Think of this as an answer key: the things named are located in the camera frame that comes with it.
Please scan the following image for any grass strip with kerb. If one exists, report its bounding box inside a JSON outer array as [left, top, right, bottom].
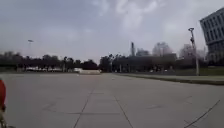
[[114, 67, 224, 86]]

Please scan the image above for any grey glass-fronted building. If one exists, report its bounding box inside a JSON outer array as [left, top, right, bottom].
[[199, 7, 224, 66]]

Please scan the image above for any distant tall tower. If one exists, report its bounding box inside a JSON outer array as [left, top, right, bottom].
[[130, 41, 136, 58]]

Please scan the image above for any tall floodlight mast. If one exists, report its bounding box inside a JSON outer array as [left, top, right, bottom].
[[27, 39, 35, 58]]

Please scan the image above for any red orange rounded object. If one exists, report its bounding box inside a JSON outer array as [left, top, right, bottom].
[[0, 78, 7, 113]]

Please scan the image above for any grey concrete paved plaza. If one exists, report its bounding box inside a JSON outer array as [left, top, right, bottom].
[[0, 72, 224, 128]]

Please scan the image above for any grey street lamp pole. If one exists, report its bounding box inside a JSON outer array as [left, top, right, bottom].
[[187, 27, 201, 77]]

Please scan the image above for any row of dark trees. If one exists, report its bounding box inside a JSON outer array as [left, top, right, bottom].
[[0, 41, 209, 74]]

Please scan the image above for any row of parked vehicles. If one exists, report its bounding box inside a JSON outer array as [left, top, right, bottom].
[[24, 66, 66, 73]]

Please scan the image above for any low white stone block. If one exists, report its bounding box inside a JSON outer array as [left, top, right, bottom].
[[78, 68, 102, 75]]

